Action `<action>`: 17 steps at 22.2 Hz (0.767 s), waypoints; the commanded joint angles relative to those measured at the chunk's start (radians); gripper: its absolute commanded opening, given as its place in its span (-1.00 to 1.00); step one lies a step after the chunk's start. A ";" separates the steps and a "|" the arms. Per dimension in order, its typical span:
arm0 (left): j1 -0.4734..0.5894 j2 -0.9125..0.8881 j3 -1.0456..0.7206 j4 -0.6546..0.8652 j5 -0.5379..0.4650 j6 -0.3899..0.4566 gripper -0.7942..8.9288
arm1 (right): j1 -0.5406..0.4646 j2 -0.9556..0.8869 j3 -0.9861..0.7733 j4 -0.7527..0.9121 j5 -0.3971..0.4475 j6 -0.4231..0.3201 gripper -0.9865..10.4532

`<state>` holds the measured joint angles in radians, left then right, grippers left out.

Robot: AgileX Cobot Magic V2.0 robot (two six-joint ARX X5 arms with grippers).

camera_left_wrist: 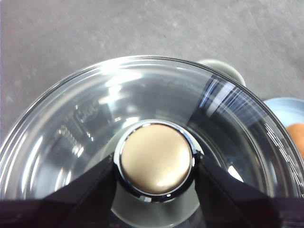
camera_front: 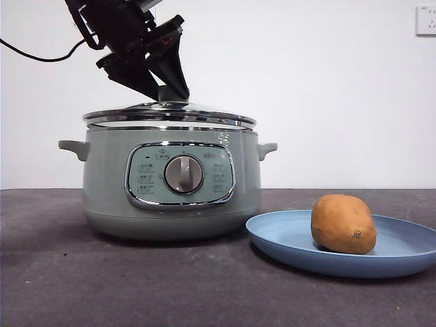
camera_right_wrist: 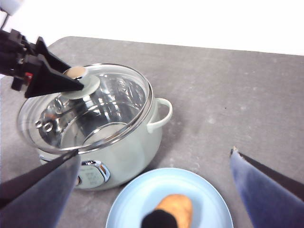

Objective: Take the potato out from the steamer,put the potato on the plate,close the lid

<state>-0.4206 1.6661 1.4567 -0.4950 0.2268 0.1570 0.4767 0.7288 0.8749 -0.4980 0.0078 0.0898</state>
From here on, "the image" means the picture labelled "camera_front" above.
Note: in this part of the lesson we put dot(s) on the blue round plate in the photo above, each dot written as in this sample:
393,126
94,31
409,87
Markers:
282,235

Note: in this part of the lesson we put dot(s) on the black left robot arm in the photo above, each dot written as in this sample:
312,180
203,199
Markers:
114,24

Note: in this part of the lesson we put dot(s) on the brown potato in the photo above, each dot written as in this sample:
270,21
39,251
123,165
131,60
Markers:
340,225

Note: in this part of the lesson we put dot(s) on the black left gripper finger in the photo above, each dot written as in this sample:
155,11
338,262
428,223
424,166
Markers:
168,58
131,73

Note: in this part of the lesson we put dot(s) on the glass lid with green knob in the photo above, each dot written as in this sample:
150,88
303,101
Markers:
170,114

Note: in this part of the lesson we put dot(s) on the pale green electric steamer pot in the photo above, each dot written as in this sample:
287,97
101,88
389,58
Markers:
109,190

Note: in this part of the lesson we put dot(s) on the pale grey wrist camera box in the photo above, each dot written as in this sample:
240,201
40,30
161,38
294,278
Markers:
153,3

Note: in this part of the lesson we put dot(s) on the white wall socket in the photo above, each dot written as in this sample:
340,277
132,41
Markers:
427,21

